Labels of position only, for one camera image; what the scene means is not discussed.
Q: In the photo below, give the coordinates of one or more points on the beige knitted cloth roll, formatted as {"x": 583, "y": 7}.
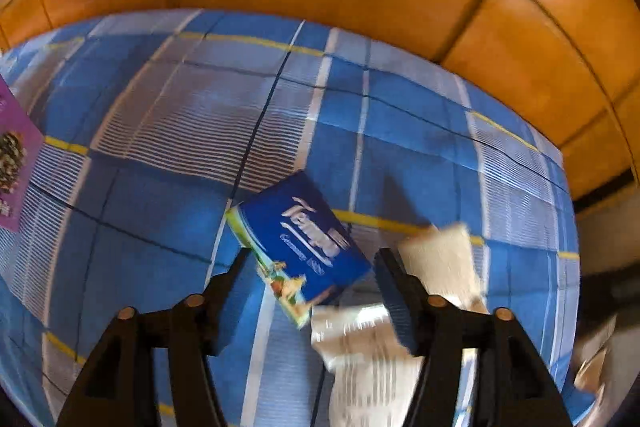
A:
{"x": 445, "y": 257}

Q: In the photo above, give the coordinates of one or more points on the white printed plastic packet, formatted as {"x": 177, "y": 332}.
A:
{"x": 360, "y": 357}

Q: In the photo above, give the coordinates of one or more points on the purple box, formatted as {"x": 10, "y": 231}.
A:
{"x": 20, "y": 132}

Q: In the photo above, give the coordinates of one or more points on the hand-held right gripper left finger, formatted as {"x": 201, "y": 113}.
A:
{"x": 232, "y": 307}

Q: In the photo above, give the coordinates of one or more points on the blue plaid bed sheet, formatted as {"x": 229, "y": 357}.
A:
{"x": 175, "y": 107}

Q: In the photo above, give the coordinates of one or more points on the blue tissue pack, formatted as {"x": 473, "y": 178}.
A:
{"x": 310, "y": 232}

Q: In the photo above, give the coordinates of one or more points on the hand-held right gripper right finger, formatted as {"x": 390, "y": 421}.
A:
{"x": 400, "y": 307}

